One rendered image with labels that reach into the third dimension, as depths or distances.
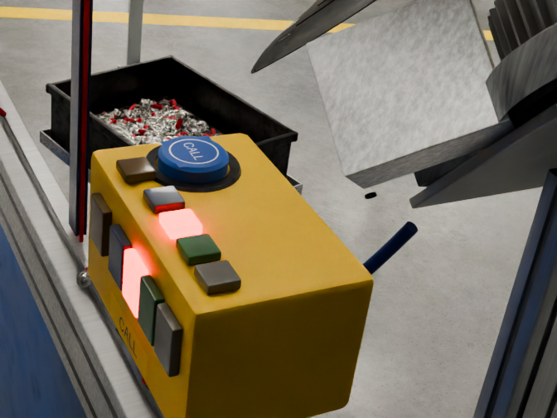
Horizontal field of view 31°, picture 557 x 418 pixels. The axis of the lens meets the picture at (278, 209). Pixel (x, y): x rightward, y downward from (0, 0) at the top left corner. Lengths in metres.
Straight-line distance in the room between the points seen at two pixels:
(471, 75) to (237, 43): 2.65
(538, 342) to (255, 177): 0.57
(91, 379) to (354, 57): 0.36
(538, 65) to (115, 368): 0.39
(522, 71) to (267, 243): 0.36
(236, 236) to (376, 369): 1.63
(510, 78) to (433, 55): 0.09
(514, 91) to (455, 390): 1.36
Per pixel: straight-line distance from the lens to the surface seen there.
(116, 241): 0.55
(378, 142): 0.89
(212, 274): 0.48
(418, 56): 0.90
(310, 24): 1.04
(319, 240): 0.53
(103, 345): 0.78
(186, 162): 0.56
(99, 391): 0.78
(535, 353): 1.10
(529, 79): 0.82
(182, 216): 0.52
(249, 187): 0.57
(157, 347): 0.51
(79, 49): 0.80
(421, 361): 2.19
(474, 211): 2.75
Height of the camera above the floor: 1.36
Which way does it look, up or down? 32 degrees down
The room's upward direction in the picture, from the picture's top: 8 degrees clockwise
